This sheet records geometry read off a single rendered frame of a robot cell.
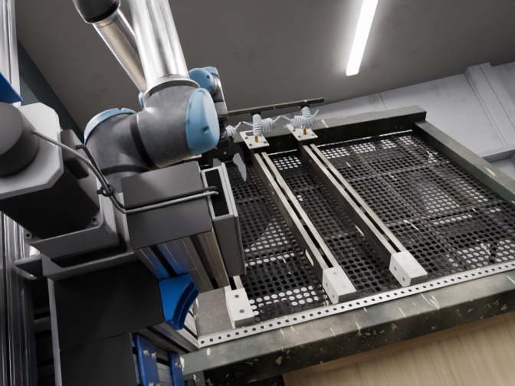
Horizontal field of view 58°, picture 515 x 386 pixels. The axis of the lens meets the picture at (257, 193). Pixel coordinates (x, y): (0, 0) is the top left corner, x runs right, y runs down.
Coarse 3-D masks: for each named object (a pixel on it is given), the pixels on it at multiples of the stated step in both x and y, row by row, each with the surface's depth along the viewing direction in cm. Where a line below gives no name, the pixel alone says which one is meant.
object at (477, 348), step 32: (480, 320) 166; (512, 320) 168; (384, 352) 158; (416, 352) 159; (448, 352) 160; (480, 352) 162; (512, 352) 163; (288, 384) 150; (320, 384) 151; (352, 384) 152; (384, 384) 153; (416, 384) 155; (448, 384) 156; (480, 384) 157; (512, 384) 158
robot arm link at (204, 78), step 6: (192, 72) 129; (198, 72) 128; (204, 72) 129; (192, 78) 129; (198, 78) 129; (204, 78) 128; (210, 78) 129; (198, 84) 129; (204, 84) 129; (210, 84) 130; (216, 84) 137; (210, 90) 132; (216, 90) 139
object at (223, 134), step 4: (220, 124) 143; (224, 124) 142; (220, 128) 141; (224, 128) 140; (220, 132) 138; (224, 132) 138; (220, 136) 135; (224, 136) 135; (220, 140) 134; (224, 140) 134; (228, 140) 135; (220, 144) 134; (224, 144) 135; (228, 144) 135; (216, 148) 135; (220, 148) 135
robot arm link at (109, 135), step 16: (112, 112) 90; (128, 112) 91; (96, 128) 89; (112, 128) 88; (128, 128) 87; (96, 144) 87; (112, 144) 87; (128, 144) 86; (96, 160) 86; (112, 160) 85; (128, 160) 86; (144, 160) 88
